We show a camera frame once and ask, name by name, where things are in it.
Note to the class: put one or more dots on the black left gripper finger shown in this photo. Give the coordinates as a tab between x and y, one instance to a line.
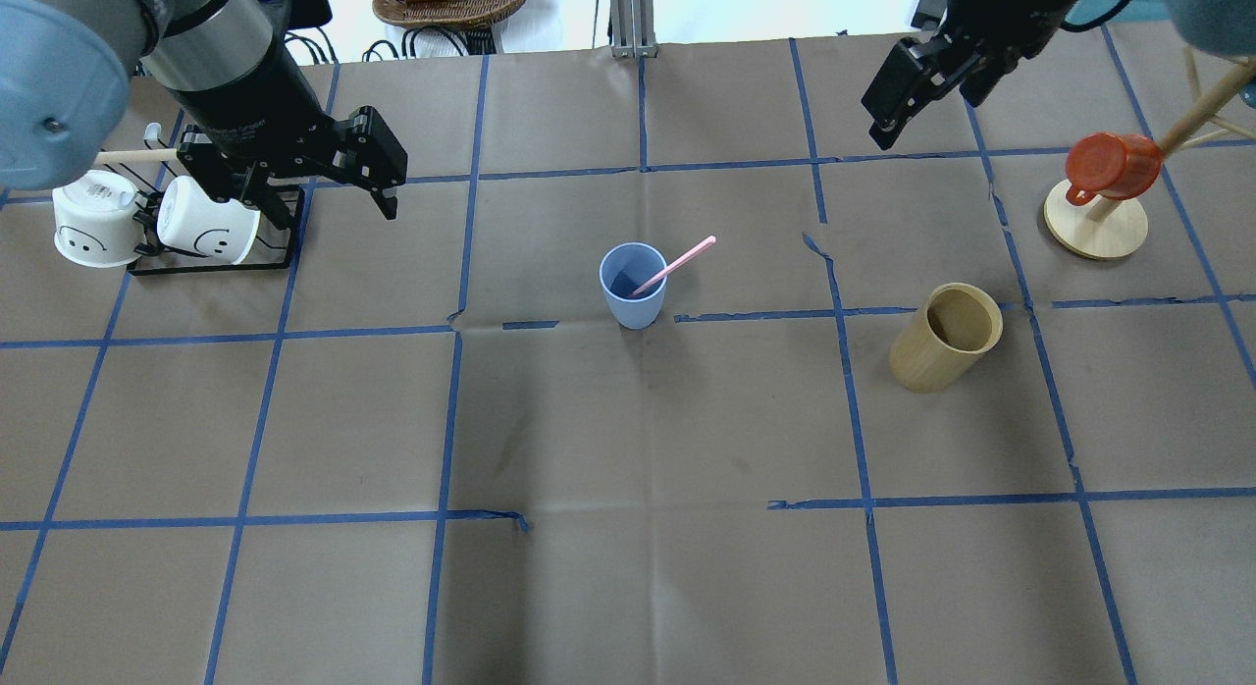
280	204
367	154

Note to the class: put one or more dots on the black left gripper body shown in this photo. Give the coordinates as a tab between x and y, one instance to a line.
248	106

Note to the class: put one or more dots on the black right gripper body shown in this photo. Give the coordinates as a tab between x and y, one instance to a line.
1020	18

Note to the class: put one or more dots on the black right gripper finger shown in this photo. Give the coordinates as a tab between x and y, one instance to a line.
914	74

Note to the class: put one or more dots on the pink chopstick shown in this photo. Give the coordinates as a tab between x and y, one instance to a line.
675	265

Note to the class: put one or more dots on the light blue plastic cup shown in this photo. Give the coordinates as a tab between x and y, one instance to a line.
625	268

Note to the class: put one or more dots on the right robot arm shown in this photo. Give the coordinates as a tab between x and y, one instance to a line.
1219	27

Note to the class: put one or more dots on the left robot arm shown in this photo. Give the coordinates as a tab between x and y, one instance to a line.
66	69

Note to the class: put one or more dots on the white cup on rack front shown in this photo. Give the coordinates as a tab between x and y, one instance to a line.
191	221

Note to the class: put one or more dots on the white cup on rack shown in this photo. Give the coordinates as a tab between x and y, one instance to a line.
94	220
191	221

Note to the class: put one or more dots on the white cup on rack rear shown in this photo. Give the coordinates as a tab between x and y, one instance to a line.
94	220

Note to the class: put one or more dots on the black power adapter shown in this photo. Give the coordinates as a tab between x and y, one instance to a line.
929	15

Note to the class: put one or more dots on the wooden rack dowel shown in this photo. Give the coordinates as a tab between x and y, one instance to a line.
114	158

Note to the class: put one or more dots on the woven wicker basket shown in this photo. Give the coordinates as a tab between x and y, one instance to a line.
444	13

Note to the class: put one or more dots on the orange object on stand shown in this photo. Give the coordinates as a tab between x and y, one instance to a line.
1111	165

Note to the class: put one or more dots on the round wooden stand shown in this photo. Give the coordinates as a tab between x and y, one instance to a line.
1106	229

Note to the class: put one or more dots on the tan bamboo cylinder holder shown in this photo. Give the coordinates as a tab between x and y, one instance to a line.
957	325

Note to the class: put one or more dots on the black wire cup rack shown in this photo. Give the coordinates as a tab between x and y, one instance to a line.
272	250

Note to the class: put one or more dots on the aluminium frame post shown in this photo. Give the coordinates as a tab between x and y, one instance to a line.
631	29

